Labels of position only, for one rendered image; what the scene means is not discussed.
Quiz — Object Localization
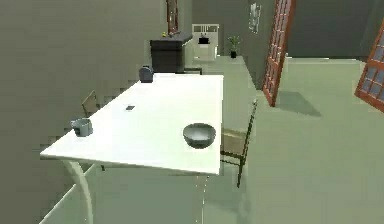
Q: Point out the grey bowl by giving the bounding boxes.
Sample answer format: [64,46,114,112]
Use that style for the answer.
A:
[182,122,217,150]

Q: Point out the white dining table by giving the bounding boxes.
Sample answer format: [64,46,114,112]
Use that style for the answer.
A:
[39,73,225,224]

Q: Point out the grey toaster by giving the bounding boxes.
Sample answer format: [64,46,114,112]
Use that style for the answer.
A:
[138,65,155,84]

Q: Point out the black chest of drawers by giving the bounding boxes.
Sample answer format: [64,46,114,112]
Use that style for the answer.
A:
[149,32,194,74]

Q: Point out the white cabinet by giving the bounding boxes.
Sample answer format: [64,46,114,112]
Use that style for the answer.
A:
[191,23,220,62]

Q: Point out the green potted house plant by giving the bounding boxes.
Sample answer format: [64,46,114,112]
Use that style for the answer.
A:
[227,35,241,59]

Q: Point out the brown wooden chair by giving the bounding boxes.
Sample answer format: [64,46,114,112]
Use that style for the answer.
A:
[81,90,100,118]

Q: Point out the red framed glass door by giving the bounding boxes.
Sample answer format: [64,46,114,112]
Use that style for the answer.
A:
[354,16,384,114]
[261,0,297,108]

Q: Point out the grey mug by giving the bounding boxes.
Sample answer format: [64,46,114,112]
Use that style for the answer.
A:
[70,117,94,138]

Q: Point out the dark frame wooden chair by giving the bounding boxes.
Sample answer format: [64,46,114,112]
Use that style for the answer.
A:
[220,98,259,189]

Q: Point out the red framed wall picture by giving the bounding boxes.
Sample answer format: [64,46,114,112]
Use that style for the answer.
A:
[166,0,179,35]

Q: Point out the white wall picture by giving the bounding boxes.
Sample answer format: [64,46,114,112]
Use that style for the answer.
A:
[249,2,262,34]

